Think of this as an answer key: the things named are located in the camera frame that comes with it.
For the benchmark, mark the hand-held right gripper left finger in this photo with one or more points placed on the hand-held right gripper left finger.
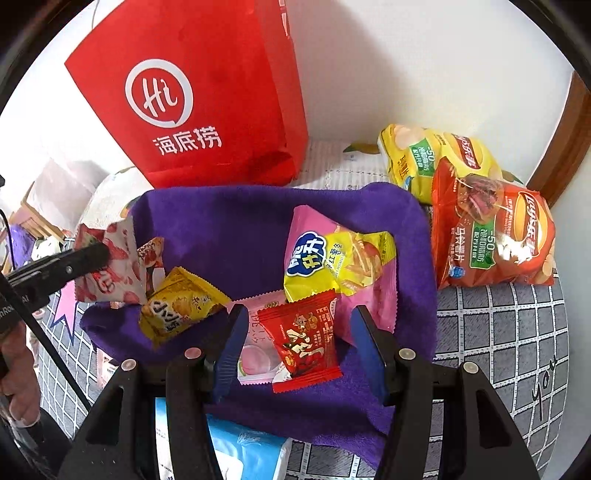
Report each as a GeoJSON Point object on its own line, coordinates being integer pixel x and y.
{"type": "Point", "coordinates": [233, 350]}

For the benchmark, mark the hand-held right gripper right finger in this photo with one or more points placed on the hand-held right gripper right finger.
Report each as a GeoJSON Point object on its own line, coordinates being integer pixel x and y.
{"type": "Point", "coordinates": [369, 355]}

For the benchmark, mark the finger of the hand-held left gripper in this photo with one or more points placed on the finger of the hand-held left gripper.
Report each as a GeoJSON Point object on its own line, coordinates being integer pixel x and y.
{"type": "Point", "coordinates": [69, 265]}

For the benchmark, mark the red white snack packet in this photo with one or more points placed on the red white snack packet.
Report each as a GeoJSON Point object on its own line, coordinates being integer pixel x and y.
{"type": "Point", "coordinates": [115, 272]}

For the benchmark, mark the pink yellow sweet potato chip packet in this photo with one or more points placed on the pink yellow sweet potato chip packet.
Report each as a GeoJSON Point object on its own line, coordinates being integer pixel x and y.
{"type": "Point", "coordinates": [364, 295]}

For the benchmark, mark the small red snack packet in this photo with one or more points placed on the small red snack packet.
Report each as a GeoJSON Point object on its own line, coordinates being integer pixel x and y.
{"type": "Point", "coordinates": [304, 337]}

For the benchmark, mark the person's left hand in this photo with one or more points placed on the person's left hand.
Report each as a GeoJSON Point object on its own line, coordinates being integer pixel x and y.
{"type": "Point", "coordinates": [18, 369]}

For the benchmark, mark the pink white snack packet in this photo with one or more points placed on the pink white snack packet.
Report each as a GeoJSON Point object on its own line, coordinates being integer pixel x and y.
{"type": "Point", "coordinates": [258, 364]}

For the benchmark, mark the wooden chair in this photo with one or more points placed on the wooden chair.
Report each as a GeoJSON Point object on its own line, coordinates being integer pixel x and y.
{"type": "Point", "coordinates": [37, 221]}

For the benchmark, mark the small yellow snack packet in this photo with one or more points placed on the small yellow snack packet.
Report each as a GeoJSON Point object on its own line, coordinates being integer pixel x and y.
{"type": "Point", "coordinates": [175, 309]}

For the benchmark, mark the beige box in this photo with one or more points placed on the beige box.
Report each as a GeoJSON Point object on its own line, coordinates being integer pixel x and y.
{"type": "Point", "coordinates": [69, 189]}

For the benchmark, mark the small red strawberry print packet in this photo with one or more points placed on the small red strawberry print packet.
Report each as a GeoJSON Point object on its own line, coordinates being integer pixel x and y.
{"type": "Point", "coordinates": [152, 254]}

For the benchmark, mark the blue white tissue pack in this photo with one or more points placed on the blue white tissue pack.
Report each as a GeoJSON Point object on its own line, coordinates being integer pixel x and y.
{"type": "Point", "coordinates": [249, 447]}

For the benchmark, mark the grey grid bedsheet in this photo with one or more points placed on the grey grid bedsheet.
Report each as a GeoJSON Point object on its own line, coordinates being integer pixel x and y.
{"type": "Point", "coordinates": [498, 360]}

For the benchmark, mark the purple towel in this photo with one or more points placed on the purple towel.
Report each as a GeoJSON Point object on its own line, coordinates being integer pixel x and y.
{"type": "Point", "coordinates": [221, 221]}

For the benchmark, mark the orange red potato chip bag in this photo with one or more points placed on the orange red potato chip bag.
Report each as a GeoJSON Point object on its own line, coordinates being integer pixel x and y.
{"type": "Point", "coordinates": [485, 240]}

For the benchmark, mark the white lemon print cloth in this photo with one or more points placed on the white lemon print cloth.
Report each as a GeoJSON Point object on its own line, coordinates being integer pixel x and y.
{"type": "Point", "coordinates": [332, 170]}

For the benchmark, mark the yellow potato chip bag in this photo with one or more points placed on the yellow potato chip bag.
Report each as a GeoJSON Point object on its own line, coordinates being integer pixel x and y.
{"type": "Point", "coordinates": [415, 157]}

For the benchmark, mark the red paper bag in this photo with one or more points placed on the red paper bag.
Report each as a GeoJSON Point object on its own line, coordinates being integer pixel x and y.
{"type": "Point", "coordinates": [207, 69]}

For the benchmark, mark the brown wooden bed frame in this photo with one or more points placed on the brown wooden bed frame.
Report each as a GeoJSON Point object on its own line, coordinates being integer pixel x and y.
{"type": "Point", "coordinates": [565, 152]}

